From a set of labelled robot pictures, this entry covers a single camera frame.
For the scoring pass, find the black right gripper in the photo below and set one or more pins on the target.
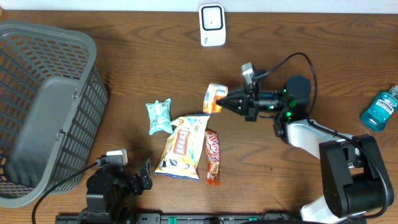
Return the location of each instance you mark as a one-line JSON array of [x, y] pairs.
[[247, 104]]

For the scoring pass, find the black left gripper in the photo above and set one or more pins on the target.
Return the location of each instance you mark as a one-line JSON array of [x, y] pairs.
[[137, 186]]

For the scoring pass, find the orange tissue pack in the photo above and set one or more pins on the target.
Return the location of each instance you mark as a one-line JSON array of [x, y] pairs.
[[214, 93]]

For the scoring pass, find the red Top chocolate bar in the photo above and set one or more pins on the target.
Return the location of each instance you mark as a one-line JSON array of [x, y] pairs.
[[213, 156]]

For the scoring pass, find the teal snack packet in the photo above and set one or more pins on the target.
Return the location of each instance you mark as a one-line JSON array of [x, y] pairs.
[[159, 115]]

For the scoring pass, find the teal mouthwash bottle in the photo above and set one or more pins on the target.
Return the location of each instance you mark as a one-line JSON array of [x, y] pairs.
[[380, 110]]

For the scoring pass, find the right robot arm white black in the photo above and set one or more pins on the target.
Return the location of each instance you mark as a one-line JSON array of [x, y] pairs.
[[355, 182]]

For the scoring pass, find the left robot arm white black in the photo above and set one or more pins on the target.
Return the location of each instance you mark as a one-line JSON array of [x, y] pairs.
[[110, 189]]

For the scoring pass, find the white barcode scanner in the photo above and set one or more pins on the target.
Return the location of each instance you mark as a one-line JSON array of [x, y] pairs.
[[212, 25]]

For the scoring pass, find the yellow chips bag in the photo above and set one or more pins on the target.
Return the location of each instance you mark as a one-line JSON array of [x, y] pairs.
[[183, 147]]

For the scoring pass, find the grey plastic shopping basket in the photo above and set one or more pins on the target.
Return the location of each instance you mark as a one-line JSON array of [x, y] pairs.
[[52, 104]]

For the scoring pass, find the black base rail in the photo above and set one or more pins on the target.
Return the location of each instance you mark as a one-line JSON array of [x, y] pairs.
[[156, 218]]

